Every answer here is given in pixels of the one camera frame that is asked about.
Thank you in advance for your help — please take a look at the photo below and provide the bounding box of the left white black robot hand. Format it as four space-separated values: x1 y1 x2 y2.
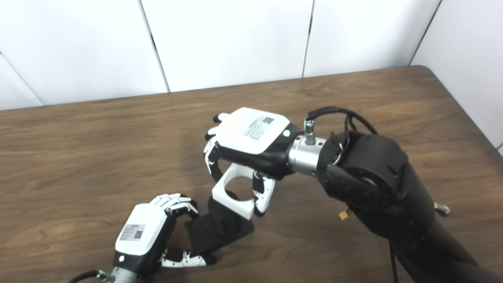
113 193 217 277

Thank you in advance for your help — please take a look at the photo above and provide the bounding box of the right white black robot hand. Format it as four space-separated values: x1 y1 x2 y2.
204 107 301 217

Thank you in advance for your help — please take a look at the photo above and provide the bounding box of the black peg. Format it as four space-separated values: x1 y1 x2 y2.
185 191 255 255

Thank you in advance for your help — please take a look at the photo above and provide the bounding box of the white square piece with hole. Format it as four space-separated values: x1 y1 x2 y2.
212 163 272 221

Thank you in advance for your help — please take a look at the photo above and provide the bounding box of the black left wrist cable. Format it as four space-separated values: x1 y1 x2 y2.
69 269 114 283

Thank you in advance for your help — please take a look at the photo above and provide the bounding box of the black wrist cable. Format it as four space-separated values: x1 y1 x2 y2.
69 269 114 283
305 106 397 283

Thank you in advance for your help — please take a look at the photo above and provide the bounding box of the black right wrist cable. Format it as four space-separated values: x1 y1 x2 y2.
305 106 397 283

